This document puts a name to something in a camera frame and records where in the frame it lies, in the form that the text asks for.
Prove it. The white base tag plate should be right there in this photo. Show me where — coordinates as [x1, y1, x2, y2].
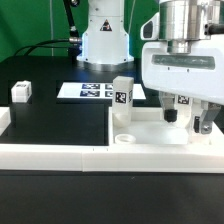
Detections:
[57, 82, 145, 100]

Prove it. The black cable bundle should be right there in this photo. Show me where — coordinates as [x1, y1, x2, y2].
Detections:
[13, 37, 83, 57]

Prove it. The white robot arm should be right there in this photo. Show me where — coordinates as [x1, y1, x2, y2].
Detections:
[78, 0, 224, 134]

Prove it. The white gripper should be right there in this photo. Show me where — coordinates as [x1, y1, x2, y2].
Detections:
[141, 13, 224, 134]

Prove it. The white square table top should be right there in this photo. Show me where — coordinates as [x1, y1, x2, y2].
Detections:
[108, 107, 224, 145]

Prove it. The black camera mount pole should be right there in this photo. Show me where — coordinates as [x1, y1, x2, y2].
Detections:
[63, 0, 81, 64]

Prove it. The white U-shaped obstacle fence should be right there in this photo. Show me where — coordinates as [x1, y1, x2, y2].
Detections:
[0, 106, 224, 174]

